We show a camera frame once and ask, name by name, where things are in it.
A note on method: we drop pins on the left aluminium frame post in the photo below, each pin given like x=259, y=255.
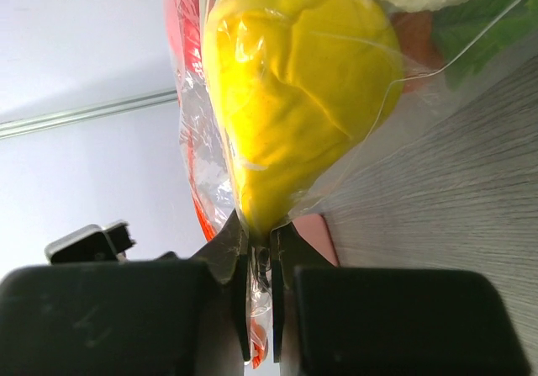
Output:
x=73, y=116

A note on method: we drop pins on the clear zip top bag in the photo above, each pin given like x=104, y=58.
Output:
x=411, y=125

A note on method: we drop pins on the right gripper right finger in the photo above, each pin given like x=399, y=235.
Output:
x=330, y=320

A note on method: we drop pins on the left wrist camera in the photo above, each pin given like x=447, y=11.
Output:
x=92, y=243

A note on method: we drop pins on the green fake lettuce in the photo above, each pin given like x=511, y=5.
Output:
x=358, y=49

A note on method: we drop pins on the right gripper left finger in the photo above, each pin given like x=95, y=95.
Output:
x=165, y=316

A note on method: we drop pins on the yellow fake pepper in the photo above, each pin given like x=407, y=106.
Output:
x=280, y=140

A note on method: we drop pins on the red fake tomato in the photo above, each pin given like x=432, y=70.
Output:
x=183, y=33

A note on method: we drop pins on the pink divided organizer tray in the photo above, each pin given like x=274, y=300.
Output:
x=314, y=230

